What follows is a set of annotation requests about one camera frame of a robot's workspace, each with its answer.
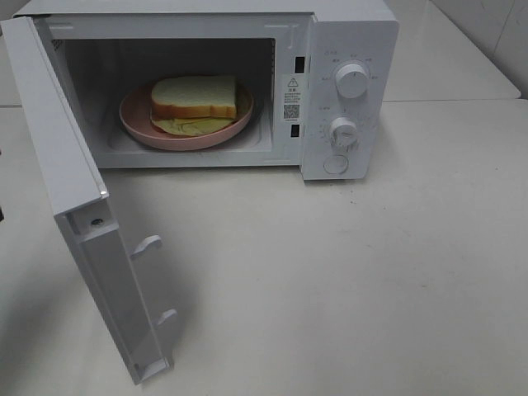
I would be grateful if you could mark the round white door button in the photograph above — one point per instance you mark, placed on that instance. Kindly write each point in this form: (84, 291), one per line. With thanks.
(336, 164)

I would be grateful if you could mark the white bread slice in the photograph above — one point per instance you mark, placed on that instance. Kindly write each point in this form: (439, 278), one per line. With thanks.
(195, 97)

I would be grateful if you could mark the pink round plate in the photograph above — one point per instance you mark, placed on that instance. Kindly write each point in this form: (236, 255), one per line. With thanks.
(135, 114)

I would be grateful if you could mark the white microwave door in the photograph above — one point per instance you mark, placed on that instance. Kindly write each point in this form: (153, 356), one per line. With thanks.
(78, 195)

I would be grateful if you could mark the lower white timer knob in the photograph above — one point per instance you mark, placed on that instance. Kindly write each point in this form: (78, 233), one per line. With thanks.
(343, 132)

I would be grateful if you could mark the white warning label sticker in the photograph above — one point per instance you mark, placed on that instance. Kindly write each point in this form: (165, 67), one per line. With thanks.
(293, 94)

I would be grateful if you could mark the white microwave oven body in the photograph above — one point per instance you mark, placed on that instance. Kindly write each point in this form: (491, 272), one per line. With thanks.
(114, 47)

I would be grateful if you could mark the upper white power knob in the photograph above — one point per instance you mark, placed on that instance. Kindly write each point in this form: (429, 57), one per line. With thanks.
(352, 79)

